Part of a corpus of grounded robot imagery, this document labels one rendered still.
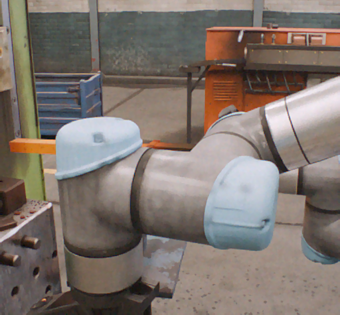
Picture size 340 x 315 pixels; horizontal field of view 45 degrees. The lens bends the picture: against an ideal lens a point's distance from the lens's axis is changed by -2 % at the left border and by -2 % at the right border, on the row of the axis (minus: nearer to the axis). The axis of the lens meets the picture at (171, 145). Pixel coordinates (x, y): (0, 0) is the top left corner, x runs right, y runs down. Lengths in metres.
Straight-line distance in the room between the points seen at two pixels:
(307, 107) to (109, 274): 0.24
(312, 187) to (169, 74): 7.84
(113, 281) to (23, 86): 1.00
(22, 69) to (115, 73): 7.50
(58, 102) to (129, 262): 4.34
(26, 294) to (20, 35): 0.73
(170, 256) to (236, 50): 3.16
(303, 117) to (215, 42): 3.83
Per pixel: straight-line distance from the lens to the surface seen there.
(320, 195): 0.72
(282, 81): 4.25
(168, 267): 1.25
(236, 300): 2.25
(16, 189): 1.10
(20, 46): 1.32
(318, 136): 0.42
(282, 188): 0.72
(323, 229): 0.75
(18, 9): 1.32
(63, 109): 4.67
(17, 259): 0.98
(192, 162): 0.33
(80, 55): 9.02
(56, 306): 0.48
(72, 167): 0.35
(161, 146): 0.77
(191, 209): 0.32
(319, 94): 0.42
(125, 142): 0.34
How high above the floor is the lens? 1.38
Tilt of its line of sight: 18 degrees down
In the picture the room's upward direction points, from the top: straight up
